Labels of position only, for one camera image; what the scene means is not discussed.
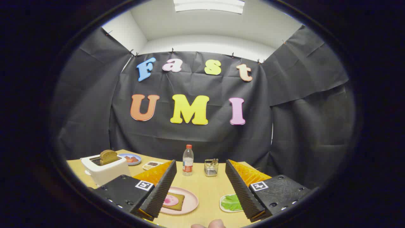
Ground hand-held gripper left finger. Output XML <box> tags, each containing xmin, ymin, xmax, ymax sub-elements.
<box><xmin>91</xmin><ymin>160</ymin><xmax>178</xmax><ymax>222</ymax></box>

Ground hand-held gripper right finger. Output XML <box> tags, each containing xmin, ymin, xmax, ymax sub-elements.
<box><xmin>225</xmin><ymin>159</ymin><xmax>313</xmax><ymax>223</ymax></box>

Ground green lettuce leaf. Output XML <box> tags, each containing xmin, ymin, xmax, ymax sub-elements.
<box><xmin>221</xmin><ymin>194</ymin><xmax>243</xmax><ymax>212</ymax></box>

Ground brown toast slice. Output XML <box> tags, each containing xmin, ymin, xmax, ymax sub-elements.
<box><xmin>100</xmin><ymin>149</ymin><xmax>118</xmax><ymax>166</ymax></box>

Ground pink ham slice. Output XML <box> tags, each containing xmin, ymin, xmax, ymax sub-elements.
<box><xmin>163</xmin><ymin>194</ymin><xmax>179</xmax><ymax>207</ymax></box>

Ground brown bread slice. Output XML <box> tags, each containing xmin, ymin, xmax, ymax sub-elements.
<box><xmin>162</xmin><ymin>192</ymin><xmax>185</xmax><ymax>211</ymax></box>

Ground white rounded rectangular plate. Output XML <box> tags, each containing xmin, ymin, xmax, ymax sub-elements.
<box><xmin>220</xmin><ymin>194</ymin><xmax>244</xmax><ymax>213</ymax></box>

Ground white divided grain dish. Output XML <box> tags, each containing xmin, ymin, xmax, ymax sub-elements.
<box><xmin>142</xmin><ymin>161</ymin><xmax>163</xmax><ymax>171</ymax></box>

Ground pink round plate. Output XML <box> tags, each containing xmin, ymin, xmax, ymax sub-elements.
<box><xmin>160</xmin><ymin>187</ymin><xmax>199</xmax><ymax>215</ymax></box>

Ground clear red-capped water bottle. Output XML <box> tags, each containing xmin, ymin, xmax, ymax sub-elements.
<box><xmin>183</xmin><ymin>144</ymin><xmax>194</xmax><ymax>176</ymax></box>

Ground blue plate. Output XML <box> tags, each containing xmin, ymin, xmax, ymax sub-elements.
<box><xmin>118</xmin><ymin>153</ymin><xmax>142</xmax><ymax>166</ymax></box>

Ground white toaster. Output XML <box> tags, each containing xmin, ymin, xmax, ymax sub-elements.
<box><xmin>81</xmin><ymin>155</ymin><xmax>131</xmax><ymax>187</ymax></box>

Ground ceiling light panel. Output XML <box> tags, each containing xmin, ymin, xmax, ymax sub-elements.
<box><xmin>173</xmin><ymin>0</ymin><xmax>245</xmax><ymax>14</ymax></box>

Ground wire mesh utensil holder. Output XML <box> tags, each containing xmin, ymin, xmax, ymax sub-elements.
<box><xmin>204</xmin><ymin>159</ymin><xmax>219</xmax><ymax>177</ymax></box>

